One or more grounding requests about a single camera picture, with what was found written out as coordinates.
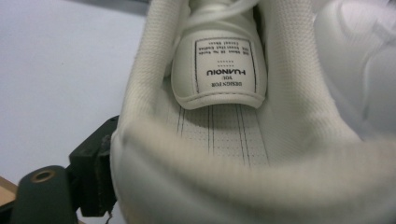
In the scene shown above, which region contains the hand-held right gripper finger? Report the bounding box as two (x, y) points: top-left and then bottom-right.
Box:
(68, 115), (120, 217)

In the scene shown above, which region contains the white sneaker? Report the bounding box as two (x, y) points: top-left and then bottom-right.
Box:
(312, 0), (396, 138)
(109, 0), (396, 224)

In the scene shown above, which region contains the pale grey foam board mat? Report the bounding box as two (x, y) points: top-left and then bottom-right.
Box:
(0, 0), (150, 185)

